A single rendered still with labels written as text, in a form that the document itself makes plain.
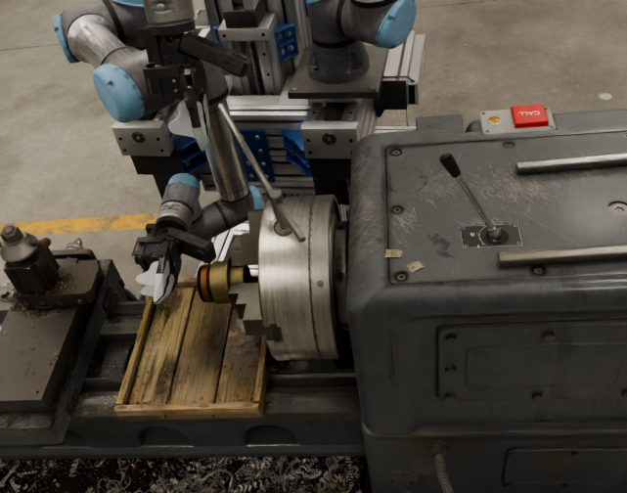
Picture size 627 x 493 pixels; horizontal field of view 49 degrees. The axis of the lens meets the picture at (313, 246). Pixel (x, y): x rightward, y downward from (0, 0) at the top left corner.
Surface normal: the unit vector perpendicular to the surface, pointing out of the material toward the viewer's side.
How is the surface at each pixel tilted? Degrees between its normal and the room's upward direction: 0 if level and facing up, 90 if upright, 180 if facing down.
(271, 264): 33
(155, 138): 90
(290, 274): 40
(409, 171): 0
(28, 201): 0
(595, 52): 0
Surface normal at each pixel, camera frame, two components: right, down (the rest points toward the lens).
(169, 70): -0.10, 0.45
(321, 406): -0.13, -0.71
